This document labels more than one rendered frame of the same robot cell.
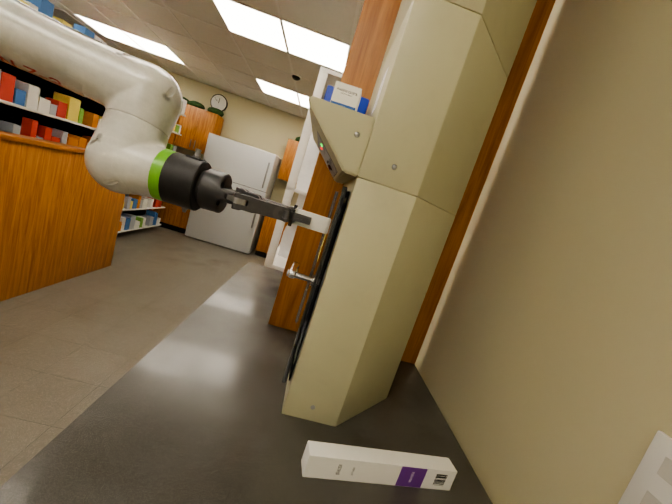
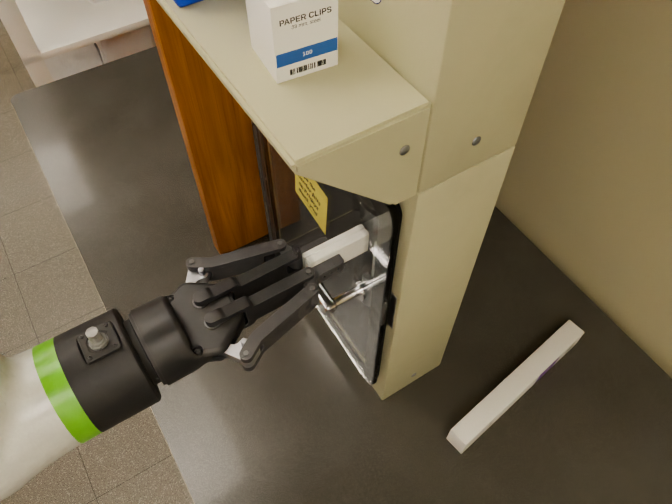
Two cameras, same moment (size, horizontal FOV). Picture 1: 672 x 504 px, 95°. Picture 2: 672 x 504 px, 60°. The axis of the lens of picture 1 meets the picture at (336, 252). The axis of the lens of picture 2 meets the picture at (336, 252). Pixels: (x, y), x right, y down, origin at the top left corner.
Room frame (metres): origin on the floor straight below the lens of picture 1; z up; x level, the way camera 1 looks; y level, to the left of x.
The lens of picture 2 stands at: (0.28, 0.21, 1.78)
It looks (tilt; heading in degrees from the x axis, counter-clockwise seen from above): 55 degrees down; 334
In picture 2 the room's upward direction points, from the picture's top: straight up
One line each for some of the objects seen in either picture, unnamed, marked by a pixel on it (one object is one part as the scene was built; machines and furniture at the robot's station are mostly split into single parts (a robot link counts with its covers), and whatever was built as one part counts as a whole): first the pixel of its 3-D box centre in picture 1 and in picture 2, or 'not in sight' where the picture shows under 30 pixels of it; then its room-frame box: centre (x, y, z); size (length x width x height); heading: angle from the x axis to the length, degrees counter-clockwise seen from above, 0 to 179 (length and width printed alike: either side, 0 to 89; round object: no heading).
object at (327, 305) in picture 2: (301, 272); (325, 278); (0.62, 0.05, 1.20); 0.10 x 0.05 x 0.03; 5
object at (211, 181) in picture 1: (229, 195); (191, 326); (0.56, 0.22, 1.31); 0.09 x 0.08 x 0.07; 96
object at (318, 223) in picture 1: (311, 221); (338, 254); (0.58, 0.06, 1.31); 0.07 x 0.01 x 0.03; 96
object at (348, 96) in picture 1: (344, 105); (291, 20); (0.63, 0.07, 1.54); 0.05 x 0.05 x 0.06; 1
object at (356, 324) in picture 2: (315, 272); (317, 231); (0.70, 0.03, 1.19); 0.30 x 0.01 x 0.40; 5
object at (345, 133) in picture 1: (330, 150); (263, 68); (0.69, 0.08, 1.46); 0.32 x 0.12 x 0.10; 6
